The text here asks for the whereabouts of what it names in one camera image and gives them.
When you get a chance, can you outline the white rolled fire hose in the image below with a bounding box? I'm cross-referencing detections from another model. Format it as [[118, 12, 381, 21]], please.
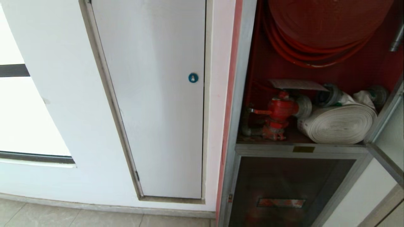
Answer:
[[297, 91, 377, 145]]

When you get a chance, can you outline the window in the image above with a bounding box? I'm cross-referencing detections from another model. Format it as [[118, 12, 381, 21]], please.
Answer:
[[0, 6, 75, 164]]

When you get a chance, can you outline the red hose reel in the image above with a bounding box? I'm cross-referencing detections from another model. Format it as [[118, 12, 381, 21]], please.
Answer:
[[262, 0, 395, 69]]

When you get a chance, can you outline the metal hose coupling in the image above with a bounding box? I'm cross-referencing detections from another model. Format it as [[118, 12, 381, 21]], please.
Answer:
[[313, 83, 343, 108]]

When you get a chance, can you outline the red fire hydrant valve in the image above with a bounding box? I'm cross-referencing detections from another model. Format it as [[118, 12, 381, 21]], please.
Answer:
[[242, 91, 300, 141]]

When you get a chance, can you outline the dark lower cabinet door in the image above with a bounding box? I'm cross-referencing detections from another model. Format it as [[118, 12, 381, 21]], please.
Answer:
[[228, 156, 357, 227]]

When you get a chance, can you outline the metal fire hydrant cabinet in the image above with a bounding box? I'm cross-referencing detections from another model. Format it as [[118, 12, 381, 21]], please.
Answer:
[[217, 0, 404, 227]]

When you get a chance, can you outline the white inspection card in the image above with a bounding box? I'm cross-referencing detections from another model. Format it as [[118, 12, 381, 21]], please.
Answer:
[[269, 79, 329, 92]]

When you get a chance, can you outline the white wall access door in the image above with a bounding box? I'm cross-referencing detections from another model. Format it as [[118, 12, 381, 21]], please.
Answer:
[[91, 0, 206, 199]]

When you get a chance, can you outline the glass cabinet door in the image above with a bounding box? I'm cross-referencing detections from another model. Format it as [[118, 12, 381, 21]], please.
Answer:
[[364, 74, 404, 187]]

